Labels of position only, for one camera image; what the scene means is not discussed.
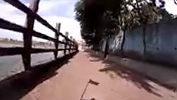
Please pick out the distant shore with buildings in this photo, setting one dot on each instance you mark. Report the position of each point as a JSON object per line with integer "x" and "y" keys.
{"x": 3, "y": 39}

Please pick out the long grey concrete wall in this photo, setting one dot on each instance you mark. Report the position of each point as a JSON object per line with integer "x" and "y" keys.
{"x": 165, "y": 44}

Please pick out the grey pavement strip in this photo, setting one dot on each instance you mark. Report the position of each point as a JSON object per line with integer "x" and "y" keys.
{"x": 173, "y": 79}

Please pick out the row of trees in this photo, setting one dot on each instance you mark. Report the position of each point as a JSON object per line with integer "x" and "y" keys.
{"x": 98, "y": 13}

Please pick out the grey water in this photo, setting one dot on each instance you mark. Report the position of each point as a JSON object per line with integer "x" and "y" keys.
{"x": 6, "y": 46}

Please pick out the red paved path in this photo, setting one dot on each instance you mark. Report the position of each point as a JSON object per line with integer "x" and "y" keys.
{"x": 120, "y": 91}

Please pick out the dark wooden rail fence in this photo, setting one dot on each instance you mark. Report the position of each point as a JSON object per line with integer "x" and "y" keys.
{"x": 29, "y": 33}

